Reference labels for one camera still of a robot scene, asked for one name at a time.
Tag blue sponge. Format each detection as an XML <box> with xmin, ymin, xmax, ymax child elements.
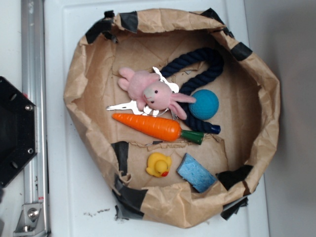
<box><xmin>176</xmin><ymin>153</ymin><xmax>217</xmax><ymax>193</ymax></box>

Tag orange plastic carrot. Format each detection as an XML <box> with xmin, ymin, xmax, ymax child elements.
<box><xmin>112</xmin><ymin>113</ymin><xmax>204</xmax><ymax>145</ymax></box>

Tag brown paper bag bin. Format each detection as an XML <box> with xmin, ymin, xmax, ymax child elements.
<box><xmin>64</xmin><ymin>9</ymin><xmax>280</xmax><ymax>228</ymax></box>

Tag silver keys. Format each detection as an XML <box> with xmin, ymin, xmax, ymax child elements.
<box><xmin>106</xmin><ymin>67</ymin><xmax>179</xmax><ymax>117</ymax></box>

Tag pink plush bunny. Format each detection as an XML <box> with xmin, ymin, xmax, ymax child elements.
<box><xmin>118</xmin><ymin>67</ymin><xmax>196</xmax><ymax>120</ymax></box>

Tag yellow rubber duck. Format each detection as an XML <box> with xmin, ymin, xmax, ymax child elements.
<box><xmin>146</xmin><ymin>152</ymin><xmax>172</xmax><ymax>178</ymax></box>

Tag blue foam ball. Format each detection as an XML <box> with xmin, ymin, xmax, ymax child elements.
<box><xmin>189</xmin><ymin>89</ymin><xmax>219</xmax><ymax>120</ymax></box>

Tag navy rope toy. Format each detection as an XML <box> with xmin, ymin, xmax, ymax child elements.
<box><xmin>160</xmin><ymin>47</ymin><xmax>224</xmax><ymax>134</ymax></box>

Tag aluminium rail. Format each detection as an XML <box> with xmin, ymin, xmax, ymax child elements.
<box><xmin>21</xmin><ymin>0</ymin><xmax>51</xmax><ymax>237</ymax></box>

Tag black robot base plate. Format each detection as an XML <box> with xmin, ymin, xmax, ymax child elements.
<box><xmin>0</xmin><ymin>77</ymin><xmax>37</xmax><ymax>188</ymax></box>

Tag metal corner bracket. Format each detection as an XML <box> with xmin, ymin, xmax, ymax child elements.
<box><xmin>13</xmin><ymin>203</ymin><xmax>45</xmax><ymax>237</ymax></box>

